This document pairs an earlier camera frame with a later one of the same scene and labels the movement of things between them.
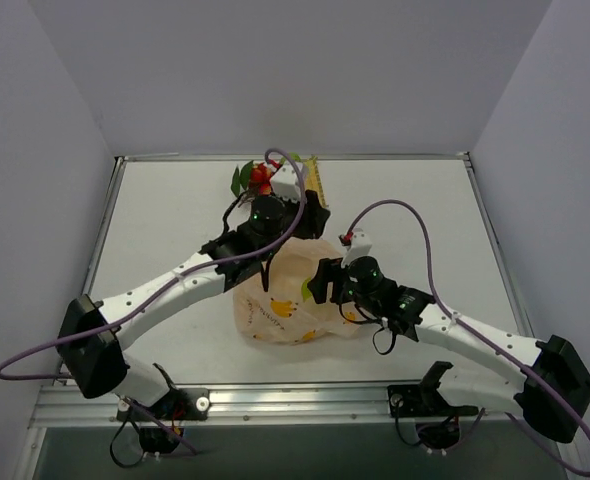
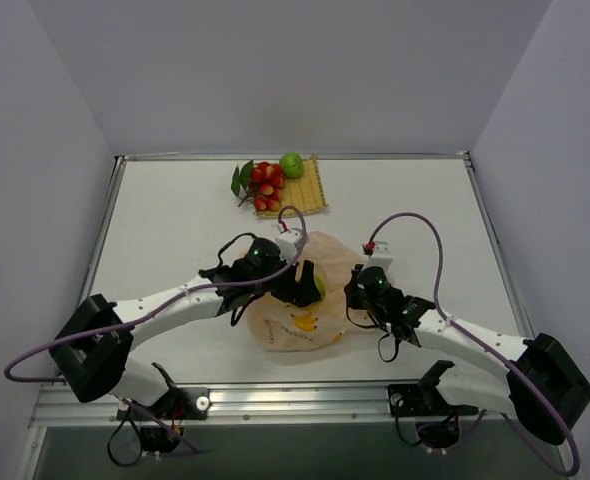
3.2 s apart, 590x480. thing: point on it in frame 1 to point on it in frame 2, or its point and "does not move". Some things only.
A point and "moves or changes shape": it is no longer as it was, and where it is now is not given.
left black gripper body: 313,216 to 291,282
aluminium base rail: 305,404 does not move
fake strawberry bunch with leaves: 252,180 does not move
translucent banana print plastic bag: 278,305 moves or changes shape
